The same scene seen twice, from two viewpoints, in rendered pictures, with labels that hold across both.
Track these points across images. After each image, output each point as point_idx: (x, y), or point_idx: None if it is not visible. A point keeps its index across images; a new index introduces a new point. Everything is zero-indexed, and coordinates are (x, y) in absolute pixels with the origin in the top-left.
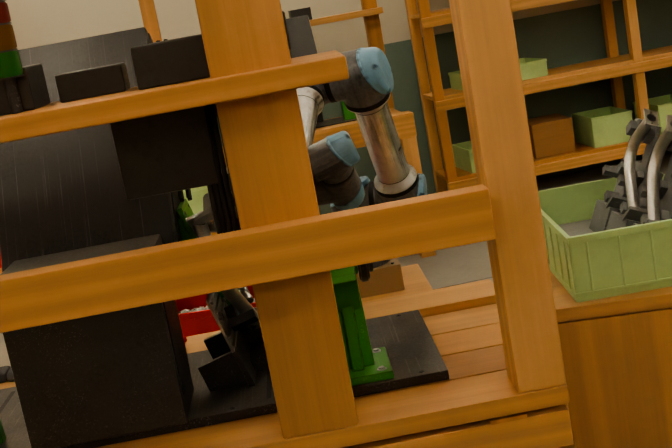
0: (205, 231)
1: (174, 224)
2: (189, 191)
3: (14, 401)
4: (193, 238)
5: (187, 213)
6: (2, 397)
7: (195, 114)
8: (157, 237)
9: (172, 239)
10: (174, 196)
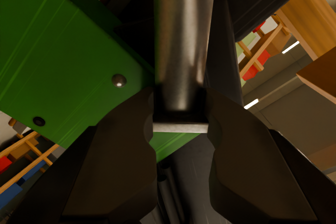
0: (203, 61)
1: (218, 76)
2: (166, 191)
3: None
4: (152, 69)
5: (161, 136)
6: None
7: None
8: (271, 14)
9: (232, 26)
10: (192, 156)
